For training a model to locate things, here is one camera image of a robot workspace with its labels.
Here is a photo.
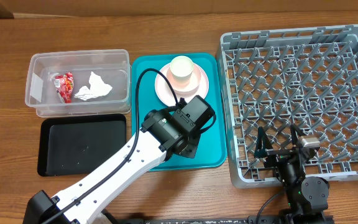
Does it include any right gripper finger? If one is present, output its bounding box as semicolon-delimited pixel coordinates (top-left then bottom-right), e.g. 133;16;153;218
290;124;306;145
254;127;273;158

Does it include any white napkin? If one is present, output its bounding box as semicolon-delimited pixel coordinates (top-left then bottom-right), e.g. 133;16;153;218
74;72;112;101

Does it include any red snack wrapper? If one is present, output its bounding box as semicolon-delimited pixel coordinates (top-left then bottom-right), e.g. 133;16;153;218
53;72;74;103

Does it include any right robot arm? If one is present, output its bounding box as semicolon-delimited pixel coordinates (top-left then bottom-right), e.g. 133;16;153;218
248;124;334;224

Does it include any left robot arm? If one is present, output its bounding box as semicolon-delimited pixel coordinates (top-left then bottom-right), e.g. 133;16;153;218
23;106;215;224

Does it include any grey dishwasher rack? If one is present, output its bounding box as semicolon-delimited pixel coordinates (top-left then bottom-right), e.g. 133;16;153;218
216;24;358;189

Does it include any teal serving tray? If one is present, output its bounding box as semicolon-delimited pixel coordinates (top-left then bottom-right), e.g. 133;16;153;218
131;53;227;171

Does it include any pink bowl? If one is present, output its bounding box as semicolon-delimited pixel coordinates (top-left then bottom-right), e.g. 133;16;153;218
167;63;201;94

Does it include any white cup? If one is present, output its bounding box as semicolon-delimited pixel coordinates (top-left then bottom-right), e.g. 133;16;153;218
170;55;194;85

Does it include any black tray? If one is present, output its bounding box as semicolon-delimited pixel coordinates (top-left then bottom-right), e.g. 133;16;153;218
37;114;126;177

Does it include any clear plastic bin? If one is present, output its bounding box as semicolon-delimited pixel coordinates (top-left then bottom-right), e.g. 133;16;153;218
25;49;131;118

